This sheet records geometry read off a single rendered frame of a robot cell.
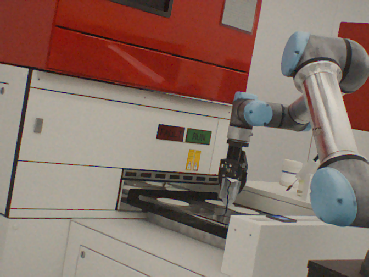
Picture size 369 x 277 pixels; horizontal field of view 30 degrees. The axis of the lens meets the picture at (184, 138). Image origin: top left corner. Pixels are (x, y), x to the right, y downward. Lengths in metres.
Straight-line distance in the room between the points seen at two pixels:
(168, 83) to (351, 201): 0.85
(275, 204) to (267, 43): 2.72
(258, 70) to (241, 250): 3.27
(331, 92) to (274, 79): 3.35
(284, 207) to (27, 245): 0.81
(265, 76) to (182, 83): 2.77
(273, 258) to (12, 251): 0.71
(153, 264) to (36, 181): 0.41
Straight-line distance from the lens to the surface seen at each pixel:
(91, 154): 2.01
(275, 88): 4.98
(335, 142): 1.52
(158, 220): 2.12
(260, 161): 4.98
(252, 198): 2.31
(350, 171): 1.46
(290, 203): 2.22
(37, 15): 1.89
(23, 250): 1.96
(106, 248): 1.89
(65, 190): 1.98
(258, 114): 2.03
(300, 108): 2.01
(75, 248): 2.00
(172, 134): 2.20
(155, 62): 2.05
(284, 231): 1.67
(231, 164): 2.15
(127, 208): 2.12
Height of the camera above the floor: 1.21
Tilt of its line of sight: 3 degrees down
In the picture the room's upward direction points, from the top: 10 degrees clockwise
